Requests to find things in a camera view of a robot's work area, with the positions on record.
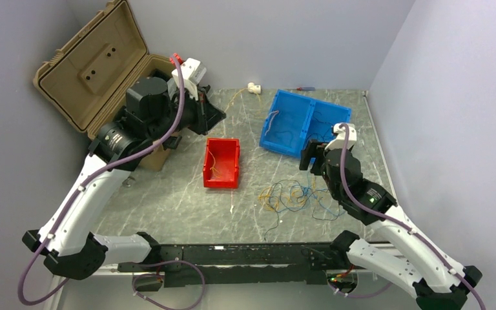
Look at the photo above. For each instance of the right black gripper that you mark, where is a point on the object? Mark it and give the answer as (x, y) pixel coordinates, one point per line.
(314, 148)

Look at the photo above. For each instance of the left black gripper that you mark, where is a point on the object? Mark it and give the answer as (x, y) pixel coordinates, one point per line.
(206, 115)

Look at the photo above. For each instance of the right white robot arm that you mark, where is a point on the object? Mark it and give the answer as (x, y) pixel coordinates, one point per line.
(434, 279)

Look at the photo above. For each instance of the white pipe elbow fitting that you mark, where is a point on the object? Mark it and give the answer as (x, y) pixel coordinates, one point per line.
(254, 88)

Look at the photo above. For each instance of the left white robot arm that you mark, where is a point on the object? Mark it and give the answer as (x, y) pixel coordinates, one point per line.
(70, 248)

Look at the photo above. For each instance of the blue double plastic bin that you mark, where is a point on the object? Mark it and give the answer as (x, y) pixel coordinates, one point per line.
(294, 119)

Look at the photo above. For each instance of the tan open tool case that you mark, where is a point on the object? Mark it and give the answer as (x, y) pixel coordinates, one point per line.
(88, 77)

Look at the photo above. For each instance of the steel wrench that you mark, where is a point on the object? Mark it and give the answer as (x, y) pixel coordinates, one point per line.
(129, 182)

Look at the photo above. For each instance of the red small plastic bin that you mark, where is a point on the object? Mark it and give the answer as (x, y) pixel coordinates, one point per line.
(221, 166)

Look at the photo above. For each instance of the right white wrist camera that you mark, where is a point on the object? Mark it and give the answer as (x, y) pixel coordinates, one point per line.
(340, 137)

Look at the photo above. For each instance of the red handled screwdriver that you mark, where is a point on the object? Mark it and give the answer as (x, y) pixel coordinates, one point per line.
(306, 89)

